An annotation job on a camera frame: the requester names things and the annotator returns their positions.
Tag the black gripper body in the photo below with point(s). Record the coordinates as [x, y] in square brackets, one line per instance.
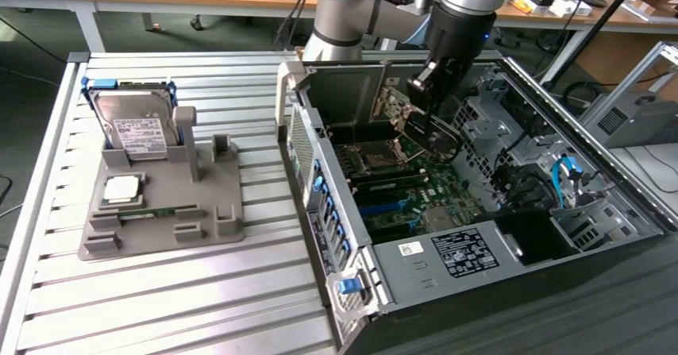
[458, 29]

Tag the Nvidia graphics card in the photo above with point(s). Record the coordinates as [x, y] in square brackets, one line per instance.
[394, 109]

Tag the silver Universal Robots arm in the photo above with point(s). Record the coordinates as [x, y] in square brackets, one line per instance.
[339, 17]

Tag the open metal socket cover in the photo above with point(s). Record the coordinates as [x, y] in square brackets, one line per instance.
[402, 148]

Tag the perforated steel disk bay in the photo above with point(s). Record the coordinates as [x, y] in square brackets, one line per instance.
[488, 132]

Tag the yellow and white box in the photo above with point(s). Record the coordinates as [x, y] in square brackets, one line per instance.
[536, 5]

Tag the CPU socket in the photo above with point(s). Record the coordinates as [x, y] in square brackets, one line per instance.
[378, 158]

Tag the small white box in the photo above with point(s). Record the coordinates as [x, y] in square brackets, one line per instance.
[572, 8]

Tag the green motherboard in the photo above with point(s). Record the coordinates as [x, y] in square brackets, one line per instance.
[440, 188]

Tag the black stand pole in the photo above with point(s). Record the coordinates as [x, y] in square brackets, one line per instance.
[600, 23]

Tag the open grey PC case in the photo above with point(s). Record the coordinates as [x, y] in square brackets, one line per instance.
[301, 144]

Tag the blue expansion slot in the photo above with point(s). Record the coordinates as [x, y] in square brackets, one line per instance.
[389, 208]

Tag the silver chipset heatsink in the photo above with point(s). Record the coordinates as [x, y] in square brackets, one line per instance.
[441, 218]

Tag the grey computer tower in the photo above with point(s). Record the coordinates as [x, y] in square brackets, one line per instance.
[636, 124]

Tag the grey power supply unit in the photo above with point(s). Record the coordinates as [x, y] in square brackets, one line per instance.
[413, 271]

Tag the black caster wheel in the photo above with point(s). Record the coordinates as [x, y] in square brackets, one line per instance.
[198, 22]

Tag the blue case latch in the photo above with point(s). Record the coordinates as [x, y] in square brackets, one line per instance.
[347, 285]

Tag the hard disk in blue carrier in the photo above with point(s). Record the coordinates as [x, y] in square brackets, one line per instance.
[138, 128]

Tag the grey plastic parts rack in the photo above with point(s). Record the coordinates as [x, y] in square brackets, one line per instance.
[170, 232]

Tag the green RAM stick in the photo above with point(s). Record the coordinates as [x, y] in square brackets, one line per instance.
[154, 213]

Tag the silver CPU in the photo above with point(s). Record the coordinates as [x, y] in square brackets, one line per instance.
[123, 190]

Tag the aluminium profile frame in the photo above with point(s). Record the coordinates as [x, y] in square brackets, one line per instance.
[660, 57]

